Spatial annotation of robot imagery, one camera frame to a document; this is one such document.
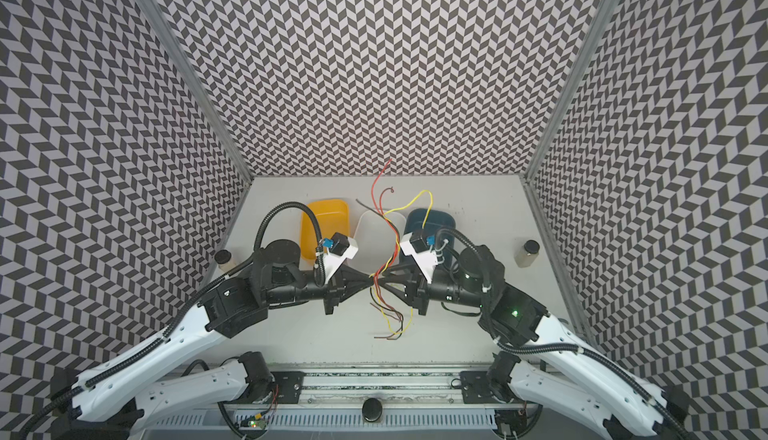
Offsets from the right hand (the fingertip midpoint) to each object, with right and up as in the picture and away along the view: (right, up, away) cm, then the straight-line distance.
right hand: (384, 278), depth 57 cm
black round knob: (-3, -29, +6) cm, 30 cm away
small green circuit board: (-29, -35, +9) cm, 46 cm away
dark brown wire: (-1, +1, 0) cm, 1 cm away
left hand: (-3, -1, +3) cm, 4 cm away
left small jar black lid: (-47, -1, +26) cm, 53 cm away
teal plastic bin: (+16, +9, +46) cm, 49 cm away
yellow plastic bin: (-19, +10, +43) cm, 48 cm away
